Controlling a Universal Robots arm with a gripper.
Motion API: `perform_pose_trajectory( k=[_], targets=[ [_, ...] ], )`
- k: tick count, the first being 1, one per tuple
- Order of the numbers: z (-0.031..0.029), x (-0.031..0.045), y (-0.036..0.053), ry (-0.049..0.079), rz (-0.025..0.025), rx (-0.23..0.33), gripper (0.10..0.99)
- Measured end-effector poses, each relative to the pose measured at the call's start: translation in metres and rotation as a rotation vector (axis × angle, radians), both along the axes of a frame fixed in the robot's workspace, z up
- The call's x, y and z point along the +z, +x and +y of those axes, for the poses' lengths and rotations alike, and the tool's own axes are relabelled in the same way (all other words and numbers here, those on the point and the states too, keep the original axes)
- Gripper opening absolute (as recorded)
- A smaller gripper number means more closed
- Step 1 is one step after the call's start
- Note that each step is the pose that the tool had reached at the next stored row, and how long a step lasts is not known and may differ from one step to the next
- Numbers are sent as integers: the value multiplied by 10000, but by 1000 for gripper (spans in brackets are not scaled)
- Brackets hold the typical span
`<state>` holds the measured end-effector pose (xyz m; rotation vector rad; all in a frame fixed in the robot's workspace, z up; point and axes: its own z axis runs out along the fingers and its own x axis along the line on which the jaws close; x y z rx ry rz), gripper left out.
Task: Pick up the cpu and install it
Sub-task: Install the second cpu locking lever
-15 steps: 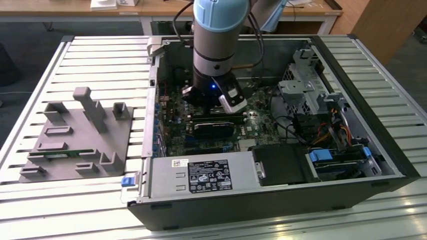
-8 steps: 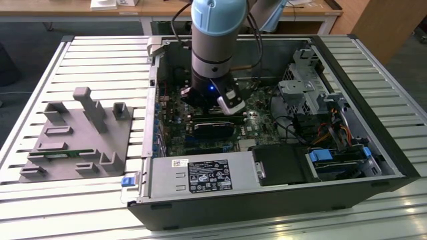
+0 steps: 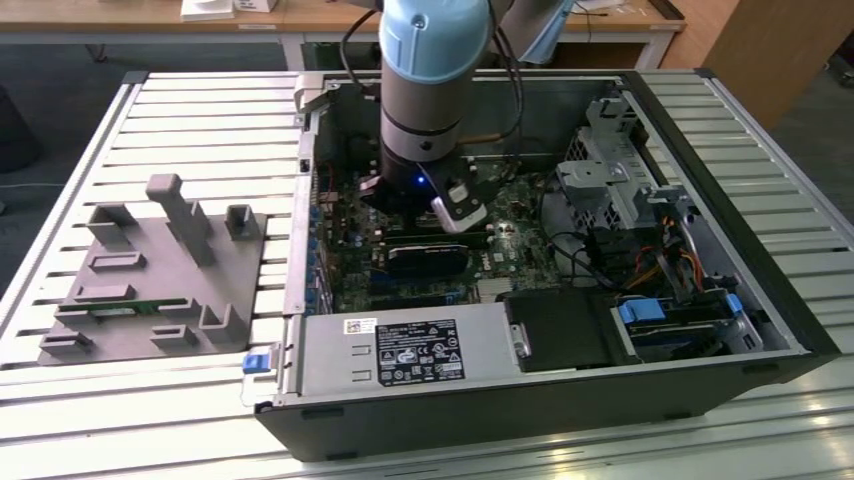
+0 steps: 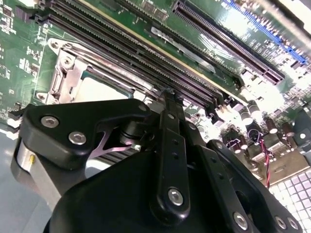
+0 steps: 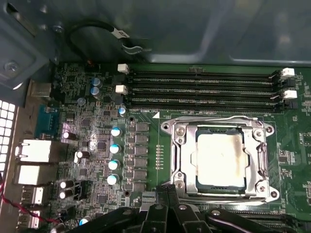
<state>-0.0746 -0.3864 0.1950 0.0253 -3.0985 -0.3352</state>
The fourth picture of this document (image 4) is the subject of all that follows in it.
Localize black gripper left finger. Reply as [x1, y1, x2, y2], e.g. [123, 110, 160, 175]
[9, 89, 192, 221]

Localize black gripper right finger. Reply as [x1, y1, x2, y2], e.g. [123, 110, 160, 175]
[178, 97, 304, 233]

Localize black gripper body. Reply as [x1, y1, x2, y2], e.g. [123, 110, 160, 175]
[42, 149, 235, 233]

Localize metal socket cover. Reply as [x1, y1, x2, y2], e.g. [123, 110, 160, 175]
[48, 54, 157, 103]

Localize silver topped CPU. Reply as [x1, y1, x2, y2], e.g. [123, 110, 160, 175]
[76, 71, 137, 101]

